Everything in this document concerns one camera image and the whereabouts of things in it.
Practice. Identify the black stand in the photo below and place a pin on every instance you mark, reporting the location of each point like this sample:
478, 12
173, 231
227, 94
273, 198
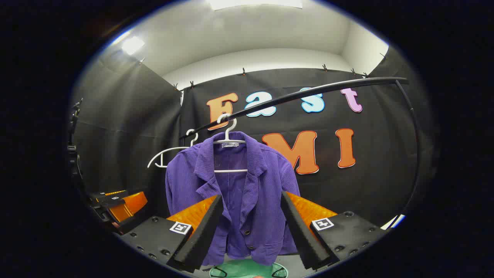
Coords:
73, 154

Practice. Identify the small ceiling light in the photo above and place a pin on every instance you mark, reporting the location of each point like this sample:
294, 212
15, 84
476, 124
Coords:
132, 45

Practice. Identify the row of small backdrop clips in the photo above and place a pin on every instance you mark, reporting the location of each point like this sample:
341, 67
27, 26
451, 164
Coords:
243, 71

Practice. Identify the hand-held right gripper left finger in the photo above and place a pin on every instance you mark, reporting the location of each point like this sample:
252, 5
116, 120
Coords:
206, 231

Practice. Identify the green mesh laundry hamper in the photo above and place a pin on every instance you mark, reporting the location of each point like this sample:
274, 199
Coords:
247, 270

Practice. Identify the black metal clothes rack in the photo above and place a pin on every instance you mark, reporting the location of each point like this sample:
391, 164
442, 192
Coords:
308, 94

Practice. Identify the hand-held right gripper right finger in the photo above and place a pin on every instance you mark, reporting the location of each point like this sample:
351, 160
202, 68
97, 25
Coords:
299, 231

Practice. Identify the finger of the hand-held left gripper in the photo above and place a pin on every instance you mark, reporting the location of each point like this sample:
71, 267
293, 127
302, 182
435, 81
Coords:
110, 199
133, 206

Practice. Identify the long ceiling light panel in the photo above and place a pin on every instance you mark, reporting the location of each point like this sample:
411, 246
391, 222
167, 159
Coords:
254, 4

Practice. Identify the white plastic clothes hanger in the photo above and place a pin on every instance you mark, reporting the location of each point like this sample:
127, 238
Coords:
170, 149
230, 170

